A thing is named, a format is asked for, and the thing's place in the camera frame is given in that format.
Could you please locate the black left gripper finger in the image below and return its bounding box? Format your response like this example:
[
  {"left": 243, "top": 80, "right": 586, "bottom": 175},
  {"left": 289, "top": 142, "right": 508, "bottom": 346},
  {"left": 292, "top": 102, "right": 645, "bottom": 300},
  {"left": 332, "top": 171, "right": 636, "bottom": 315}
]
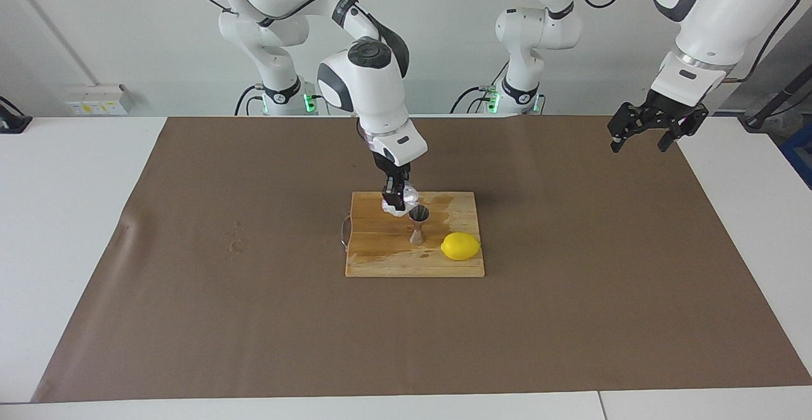
[
  {"left": 657, "top": 107, "right": 711, "bottom": 154},
  {"left": 607, "top": 105, "right": 655, "bottom": 154}
]

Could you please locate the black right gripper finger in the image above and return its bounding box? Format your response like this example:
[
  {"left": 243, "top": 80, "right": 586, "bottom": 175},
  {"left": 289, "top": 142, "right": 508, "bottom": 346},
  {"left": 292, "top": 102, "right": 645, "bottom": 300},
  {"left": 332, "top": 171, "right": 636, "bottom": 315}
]
[{"left": 382, "top": 178, "right": 407, "bottom": 212}]

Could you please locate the clear crinkled plastic cup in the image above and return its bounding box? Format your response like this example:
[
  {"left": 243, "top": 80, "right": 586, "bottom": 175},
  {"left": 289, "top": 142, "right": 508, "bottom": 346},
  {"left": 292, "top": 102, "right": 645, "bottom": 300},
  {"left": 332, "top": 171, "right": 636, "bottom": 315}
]
[{"left": 380, "top": 181, "right": 421, "bottom": 218}]

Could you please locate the steel double jigger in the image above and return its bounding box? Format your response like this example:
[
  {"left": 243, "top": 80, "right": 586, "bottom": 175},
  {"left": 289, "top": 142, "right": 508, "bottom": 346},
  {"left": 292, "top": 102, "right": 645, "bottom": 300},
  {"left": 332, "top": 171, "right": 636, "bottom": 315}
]
[{"left": 407, "top": 204, "right": 431, "bottom": 246}]

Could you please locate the wooden cutting board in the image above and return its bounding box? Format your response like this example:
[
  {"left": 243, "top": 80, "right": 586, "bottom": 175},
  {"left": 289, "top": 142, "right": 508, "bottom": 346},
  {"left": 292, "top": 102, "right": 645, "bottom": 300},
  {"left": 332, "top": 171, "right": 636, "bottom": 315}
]
[{"left": 344, "top": 191, "right": 487, "bottom": 279}]

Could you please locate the yellow lemon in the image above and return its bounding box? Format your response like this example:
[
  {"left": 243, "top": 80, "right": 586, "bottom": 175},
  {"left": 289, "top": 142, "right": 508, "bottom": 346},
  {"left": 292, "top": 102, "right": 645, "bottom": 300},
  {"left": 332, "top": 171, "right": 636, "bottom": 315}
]
[{"left": 440, "top": 232, "right": 482, "bottom": 262}]

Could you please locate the black floor stand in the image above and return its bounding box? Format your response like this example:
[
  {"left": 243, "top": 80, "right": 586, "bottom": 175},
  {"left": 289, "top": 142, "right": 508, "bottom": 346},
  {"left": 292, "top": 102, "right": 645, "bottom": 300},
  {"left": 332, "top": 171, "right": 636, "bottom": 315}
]
[{"left": 739, "top": 65, "right": 812, "bottom": 131}]

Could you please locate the blue crate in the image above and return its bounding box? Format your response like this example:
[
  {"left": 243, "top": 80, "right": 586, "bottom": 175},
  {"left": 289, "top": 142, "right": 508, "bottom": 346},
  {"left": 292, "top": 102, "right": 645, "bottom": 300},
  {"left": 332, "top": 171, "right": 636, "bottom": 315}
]
[{"left": 780, "top": 122, "right": 812, "bottom": 190}]

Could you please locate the brown paper table mat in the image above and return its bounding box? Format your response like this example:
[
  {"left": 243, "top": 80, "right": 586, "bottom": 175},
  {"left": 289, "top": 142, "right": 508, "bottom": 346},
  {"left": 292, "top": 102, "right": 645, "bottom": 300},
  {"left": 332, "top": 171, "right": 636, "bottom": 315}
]
[{"left": 32, "top": 115, "right": 812, "bottom": 404}]

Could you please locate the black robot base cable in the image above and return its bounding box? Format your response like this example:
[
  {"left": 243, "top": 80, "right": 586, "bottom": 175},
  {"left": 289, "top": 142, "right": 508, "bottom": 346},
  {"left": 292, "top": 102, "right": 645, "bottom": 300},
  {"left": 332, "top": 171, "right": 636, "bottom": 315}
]
[
  {"left": 449, "top": 62, "right": 509, "bottom": 115},
  {"left": 233, "top": 84, "right": 267, "bottom": 117}
]

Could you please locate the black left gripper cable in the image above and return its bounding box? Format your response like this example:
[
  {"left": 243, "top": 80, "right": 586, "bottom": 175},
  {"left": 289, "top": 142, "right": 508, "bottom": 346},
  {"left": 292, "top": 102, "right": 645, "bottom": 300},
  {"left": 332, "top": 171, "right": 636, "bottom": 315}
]
[{"left": 570, "top": 0, "right": 805, "bottom": 84}]

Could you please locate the white wall socket box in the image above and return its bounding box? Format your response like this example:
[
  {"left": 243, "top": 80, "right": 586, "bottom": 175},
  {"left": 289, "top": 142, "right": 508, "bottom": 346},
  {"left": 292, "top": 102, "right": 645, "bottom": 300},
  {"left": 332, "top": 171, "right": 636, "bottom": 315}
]
[{"left": 65, "top": 83, "right": 133, "bottom": 117}]

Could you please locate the black desk clamp mount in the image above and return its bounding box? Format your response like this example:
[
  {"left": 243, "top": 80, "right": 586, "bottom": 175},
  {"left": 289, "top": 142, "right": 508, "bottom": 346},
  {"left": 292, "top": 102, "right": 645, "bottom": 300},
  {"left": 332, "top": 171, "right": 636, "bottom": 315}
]
[{"left": 0, "top": 95, "right": 33, "bottom": 135}]

